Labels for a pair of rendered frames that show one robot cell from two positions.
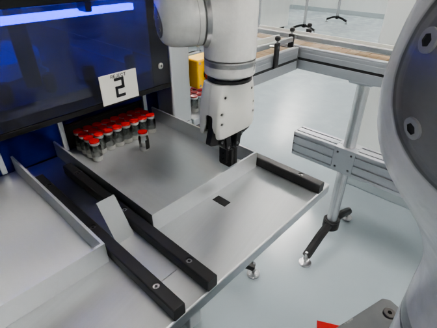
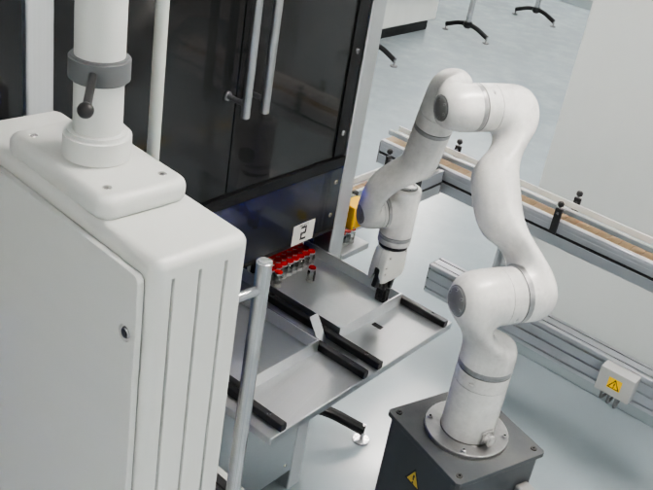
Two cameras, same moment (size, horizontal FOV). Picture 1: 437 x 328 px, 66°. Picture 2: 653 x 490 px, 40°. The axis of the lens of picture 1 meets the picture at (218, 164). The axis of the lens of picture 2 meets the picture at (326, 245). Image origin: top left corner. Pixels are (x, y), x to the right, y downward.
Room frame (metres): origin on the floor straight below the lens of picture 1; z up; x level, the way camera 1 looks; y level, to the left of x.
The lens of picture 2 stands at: (-1.43, 0.41, 2.16)
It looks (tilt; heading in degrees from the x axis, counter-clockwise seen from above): 29 degrees down; 352
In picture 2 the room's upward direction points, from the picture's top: 10 degrees clockwise
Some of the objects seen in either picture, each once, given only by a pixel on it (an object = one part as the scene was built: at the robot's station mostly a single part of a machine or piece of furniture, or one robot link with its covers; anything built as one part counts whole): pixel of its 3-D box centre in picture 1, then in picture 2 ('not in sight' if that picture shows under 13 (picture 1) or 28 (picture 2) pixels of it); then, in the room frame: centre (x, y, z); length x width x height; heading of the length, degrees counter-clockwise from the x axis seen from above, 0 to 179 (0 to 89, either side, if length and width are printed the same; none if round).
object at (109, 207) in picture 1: (134, 235); (333, 337); (0.35, 0.12, 0.91); 0.14 x 0.03 x 0.06; 47
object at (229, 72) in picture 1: (230, 66); (395, 237); (0.55, -0.02, 1.09); 0.09 x 0.08 x 0.03; 137
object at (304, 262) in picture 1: (329, 228); not in sight; (1.25, -0.56, 0.07); 0.50 x 0.08 x 0.14; 137
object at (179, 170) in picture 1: (153, 153); (322, 286); (0.60, 0.14, 0.90); 0.34 x 0.26 x 0.04; 47
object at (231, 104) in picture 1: (229, 101); (390, 259); (0.55, -0.02, 1.03); 0.10 x 0.08 x 0.11; 137
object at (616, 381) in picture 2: not in sight; (617, 381); (0.84, -0.90, 0.50); 0.12 x 0.05 x 0.09; 47
